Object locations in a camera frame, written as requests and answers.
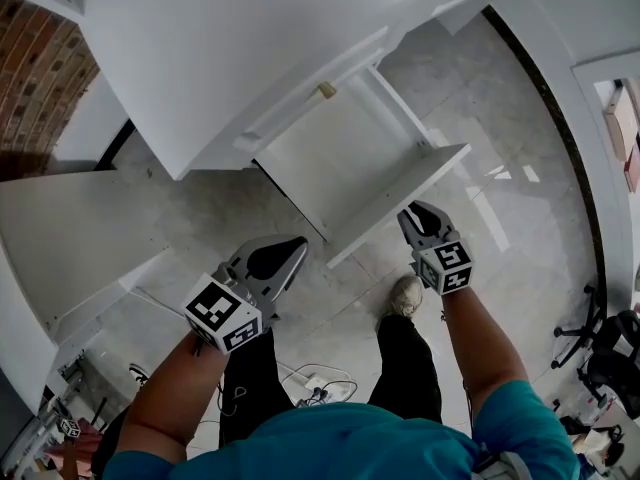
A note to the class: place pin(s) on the white side table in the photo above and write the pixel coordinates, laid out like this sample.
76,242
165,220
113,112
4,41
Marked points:
60,218

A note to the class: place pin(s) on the white desk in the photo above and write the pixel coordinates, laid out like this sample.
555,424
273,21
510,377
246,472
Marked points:
215,58

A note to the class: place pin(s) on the person's left forearm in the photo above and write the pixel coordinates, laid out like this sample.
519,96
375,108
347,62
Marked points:
170,398

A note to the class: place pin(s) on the person's right forearm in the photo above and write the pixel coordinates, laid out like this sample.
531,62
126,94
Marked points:
475,343

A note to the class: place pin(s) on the pink book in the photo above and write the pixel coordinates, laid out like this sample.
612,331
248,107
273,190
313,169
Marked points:
633,168

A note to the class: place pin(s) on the person's teal shirt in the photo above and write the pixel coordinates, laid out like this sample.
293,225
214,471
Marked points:
350,443

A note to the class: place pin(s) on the white power strip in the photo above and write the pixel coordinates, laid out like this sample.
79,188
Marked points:
322,385

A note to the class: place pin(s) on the beige box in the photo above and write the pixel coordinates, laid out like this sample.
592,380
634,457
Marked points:
620,118

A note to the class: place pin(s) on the black office chair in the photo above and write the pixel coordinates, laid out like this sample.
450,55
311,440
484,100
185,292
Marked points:
605,348

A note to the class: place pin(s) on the white desk drawer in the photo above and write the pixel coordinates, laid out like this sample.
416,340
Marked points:
340,168

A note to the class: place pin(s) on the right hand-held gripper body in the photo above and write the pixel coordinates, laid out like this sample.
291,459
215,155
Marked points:
445,268

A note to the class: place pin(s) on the white narrow drawer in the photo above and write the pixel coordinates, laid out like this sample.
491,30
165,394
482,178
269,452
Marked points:
295,108

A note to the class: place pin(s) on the person's grey shoe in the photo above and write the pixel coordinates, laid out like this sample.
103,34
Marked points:
404,295

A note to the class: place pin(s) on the person's black trousers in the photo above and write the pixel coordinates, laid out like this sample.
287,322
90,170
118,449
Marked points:
405,363

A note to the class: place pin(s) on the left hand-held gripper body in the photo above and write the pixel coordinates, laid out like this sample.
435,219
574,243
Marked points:
225,313

